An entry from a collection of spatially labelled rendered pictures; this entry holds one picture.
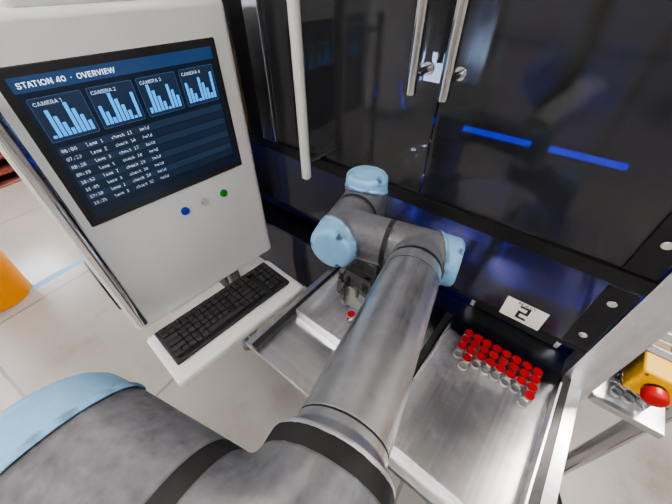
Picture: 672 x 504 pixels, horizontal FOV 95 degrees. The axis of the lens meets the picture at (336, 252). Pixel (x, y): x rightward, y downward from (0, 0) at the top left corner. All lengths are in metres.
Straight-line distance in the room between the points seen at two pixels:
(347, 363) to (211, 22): 0.79
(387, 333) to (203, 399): 1.61
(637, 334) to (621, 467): 1.29
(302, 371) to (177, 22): 0.81
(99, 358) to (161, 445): 2.02
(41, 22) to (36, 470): 0.68
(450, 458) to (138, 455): 0.63
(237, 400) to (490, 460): 1.28
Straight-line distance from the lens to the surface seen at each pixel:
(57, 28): 0.79
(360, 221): 0.46
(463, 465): 0.77
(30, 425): 0.27
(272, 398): 1.75
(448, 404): 0.80
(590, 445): 1.42
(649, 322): 0.78
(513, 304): 0.82
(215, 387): 1.85
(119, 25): 0.82
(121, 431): 0.24
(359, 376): 0.26
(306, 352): 0.83
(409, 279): 0.36
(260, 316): 1.00
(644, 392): 0.87
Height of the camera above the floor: 1.60
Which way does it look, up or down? 43 degrees down
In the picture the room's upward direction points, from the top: straight up
